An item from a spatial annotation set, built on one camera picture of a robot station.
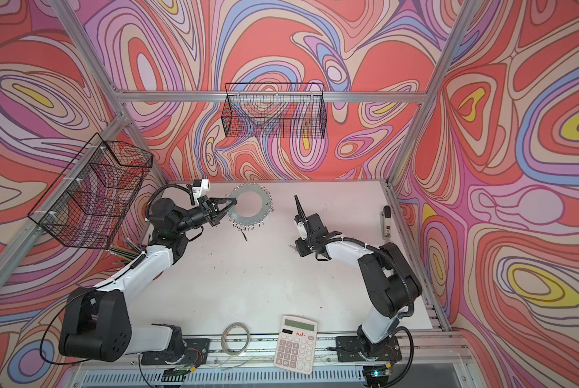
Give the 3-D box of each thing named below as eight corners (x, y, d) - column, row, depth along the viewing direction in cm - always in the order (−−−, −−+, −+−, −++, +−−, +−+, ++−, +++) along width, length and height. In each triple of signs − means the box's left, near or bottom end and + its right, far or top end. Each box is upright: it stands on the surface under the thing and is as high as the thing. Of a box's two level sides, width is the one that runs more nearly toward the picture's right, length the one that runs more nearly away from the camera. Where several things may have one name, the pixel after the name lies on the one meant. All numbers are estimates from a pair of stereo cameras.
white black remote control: (382, 238, 101) (386, 231, 97) (381, 211, 111) (384, 204, 107) (390, 239, 101) (394, 232, 97) (387, 212, 111) (391, 205, 107)
